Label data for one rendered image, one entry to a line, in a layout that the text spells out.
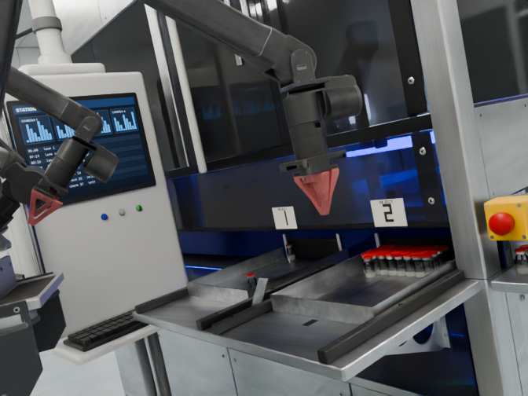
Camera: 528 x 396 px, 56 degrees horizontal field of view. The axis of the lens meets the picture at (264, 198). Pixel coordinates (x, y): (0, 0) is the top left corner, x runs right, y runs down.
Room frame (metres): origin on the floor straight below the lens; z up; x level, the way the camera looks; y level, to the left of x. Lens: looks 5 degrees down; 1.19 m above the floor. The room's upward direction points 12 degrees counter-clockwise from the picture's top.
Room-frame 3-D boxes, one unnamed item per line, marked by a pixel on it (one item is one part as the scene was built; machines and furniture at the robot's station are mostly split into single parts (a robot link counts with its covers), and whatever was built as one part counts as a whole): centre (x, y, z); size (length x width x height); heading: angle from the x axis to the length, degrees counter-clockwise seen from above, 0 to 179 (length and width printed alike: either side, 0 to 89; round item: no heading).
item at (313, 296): (1.01, -0.19, 0.90); 0.34 x 0.26 x 0.04; 130
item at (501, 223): (0.86, -0.40, 0.99); 0.04 x 0.04 x 0.04; 39
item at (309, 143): (0.84, -0.09, 1.19); 0.10 x 0.07 x 0.07; 128
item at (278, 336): (1.10, -0.03, 0.87); 0.70 x 0.48 x 0.02; 39
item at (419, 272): (1.07, -0.25, 0.90); 0.18 x 0.02 x 0.05; 40
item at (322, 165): (0.83, -0.08, 1.12); 0.07 x 0.07 x 0.09; 38
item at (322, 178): (0.84, -0.10, 1.12); 0.07 x 0.07 x 0.09; 38
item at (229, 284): (1.27, 0.03, 0.90); 0.34 x 0.26 x 0.04; 129
